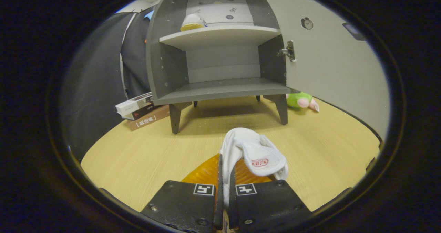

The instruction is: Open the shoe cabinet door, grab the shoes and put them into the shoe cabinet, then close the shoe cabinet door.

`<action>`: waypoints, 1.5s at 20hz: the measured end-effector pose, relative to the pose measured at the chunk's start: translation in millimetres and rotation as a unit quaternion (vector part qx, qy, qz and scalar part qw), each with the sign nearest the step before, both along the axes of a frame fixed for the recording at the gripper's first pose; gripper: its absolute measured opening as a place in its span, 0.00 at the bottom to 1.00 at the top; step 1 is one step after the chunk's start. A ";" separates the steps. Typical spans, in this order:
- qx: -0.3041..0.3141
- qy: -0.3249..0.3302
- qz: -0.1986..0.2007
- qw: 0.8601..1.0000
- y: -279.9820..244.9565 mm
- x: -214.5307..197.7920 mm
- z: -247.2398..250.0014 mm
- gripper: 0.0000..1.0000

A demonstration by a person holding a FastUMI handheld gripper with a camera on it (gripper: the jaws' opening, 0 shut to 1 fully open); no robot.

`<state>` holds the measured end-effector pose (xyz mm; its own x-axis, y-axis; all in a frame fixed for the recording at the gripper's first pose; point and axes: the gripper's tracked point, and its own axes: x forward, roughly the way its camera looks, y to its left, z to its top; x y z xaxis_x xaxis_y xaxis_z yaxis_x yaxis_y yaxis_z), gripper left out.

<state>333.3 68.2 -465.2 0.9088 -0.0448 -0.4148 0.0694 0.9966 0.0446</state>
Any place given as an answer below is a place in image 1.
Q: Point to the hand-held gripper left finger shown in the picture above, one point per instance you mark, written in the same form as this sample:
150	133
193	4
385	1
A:
218	212

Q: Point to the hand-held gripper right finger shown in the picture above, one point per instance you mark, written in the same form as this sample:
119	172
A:
232	212

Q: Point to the white shoe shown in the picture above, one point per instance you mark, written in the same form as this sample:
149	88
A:
193	21
255	154

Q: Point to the grey shoe cabinet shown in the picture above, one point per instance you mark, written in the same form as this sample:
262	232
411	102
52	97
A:
220	88

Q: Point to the metal door hinge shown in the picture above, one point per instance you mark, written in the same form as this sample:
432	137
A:
290	50

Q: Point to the brown book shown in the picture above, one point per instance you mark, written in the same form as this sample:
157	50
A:
148	120

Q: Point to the dark book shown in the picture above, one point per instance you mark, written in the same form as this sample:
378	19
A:
144	112

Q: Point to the green and pink plush toy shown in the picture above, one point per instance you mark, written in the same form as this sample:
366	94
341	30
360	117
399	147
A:
298	100

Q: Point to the white book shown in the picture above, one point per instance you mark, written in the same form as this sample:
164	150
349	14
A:
132	105

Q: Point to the black backdrop cloth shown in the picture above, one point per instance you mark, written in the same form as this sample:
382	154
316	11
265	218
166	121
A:
96	88

